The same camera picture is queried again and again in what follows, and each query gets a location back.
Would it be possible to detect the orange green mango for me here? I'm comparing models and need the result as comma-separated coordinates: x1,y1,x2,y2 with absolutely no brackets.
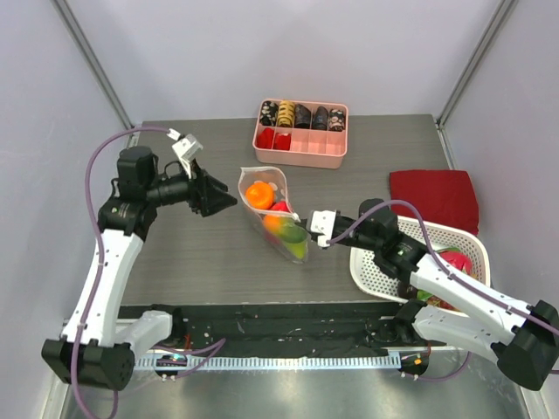
263,215,307,244

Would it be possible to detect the black floral sock roll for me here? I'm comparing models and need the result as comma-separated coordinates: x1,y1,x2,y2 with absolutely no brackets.
259,100,279,127

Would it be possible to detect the pink dragon fruit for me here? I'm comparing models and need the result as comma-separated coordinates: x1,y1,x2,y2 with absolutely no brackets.
438,247,473,276

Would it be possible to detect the black dotted sock roll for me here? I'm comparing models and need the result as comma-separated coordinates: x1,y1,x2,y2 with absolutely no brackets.
311,106,329,131

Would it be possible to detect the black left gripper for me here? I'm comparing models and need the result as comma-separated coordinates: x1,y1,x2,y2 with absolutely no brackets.
145,158,237,216

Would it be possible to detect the clear polka dot zip bag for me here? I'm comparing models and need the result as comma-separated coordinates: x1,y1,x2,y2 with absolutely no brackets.
238,166,307,264

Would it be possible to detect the yellow black patterned roll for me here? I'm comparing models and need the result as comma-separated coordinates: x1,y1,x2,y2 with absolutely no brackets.
277,100,295,127

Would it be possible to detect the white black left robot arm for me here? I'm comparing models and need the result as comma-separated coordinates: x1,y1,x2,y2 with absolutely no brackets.
41,139,237,391

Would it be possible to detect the purple grape bunch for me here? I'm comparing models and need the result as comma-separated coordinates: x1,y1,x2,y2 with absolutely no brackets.
427,296,459,312

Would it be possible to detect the black pink floral roll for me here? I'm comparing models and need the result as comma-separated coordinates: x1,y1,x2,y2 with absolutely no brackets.
328,108,346,132

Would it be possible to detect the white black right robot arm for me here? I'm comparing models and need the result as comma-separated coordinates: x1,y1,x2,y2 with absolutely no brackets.
295,199,558,391

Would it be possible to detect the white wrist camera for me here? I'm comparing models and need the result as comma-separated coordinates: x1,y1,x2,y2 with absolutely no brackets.
167,128,204,178
305,210,337,249

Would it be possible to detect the green pear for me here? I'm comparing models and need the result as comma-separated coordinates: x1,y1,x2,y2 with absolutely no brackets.
284,241,308,260

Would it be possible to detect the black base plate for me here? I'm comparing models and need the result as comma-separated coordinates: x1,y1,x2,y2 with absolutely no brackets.
117,300,446,359

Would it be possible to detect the pink divided organizer box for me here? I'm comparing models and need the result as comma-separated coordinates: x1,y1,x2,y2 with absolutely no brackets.
252,99,349,169

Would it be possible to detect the red item compartment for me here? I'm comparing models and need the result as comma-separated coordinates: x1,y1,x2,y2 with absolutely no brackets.
255,127,275,149
273,133,292,151

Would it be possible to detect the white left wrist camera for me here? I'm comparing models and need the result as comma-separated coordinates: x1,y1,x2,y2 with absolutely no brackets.
167,128,204,178

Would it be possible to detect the red item left compartment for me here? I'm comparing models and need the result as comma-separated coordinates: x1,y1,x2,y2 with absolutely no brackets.
255,127,275,149

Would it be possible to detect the orange tangerine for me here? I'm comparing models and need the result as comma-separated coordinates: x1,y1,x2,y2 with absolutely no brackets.
245,182,275,210

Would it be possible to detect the white slotted cable duct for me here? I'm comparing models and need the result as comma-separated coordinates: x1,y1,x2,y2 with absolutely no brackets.
135,352,401,372

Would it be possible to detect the dark brown sock roll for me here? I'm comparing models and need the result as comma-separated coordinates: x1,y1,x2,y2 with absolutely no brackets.
293,103,312,129

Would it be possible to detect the white perforated fruit basket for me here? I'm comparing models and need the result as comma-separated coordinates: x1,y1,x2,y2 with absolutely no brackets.
349,212,491,312

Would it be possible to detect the folded red cloth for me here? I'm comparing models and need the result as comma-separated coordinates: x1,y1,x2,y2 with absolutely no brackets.
389,169,480,236

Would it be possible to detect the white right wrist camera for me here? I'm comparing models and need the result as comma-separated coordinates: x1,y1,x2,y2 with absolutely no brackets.
305,210,337,249

